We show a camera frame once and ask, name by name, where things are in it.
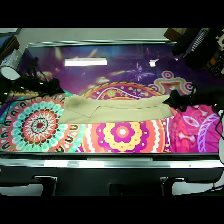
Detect beige pants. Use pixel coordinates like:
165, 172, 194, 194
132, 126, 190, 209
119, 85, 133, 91
58, 94, 175, 125

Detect silver frame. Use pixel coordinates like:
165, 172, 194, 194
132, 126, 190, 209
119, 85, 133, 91
0, 156, 224, 197

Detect black cable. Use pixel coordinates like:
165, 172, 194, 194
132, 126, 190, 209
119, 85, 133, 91
215, 109, 224, 142

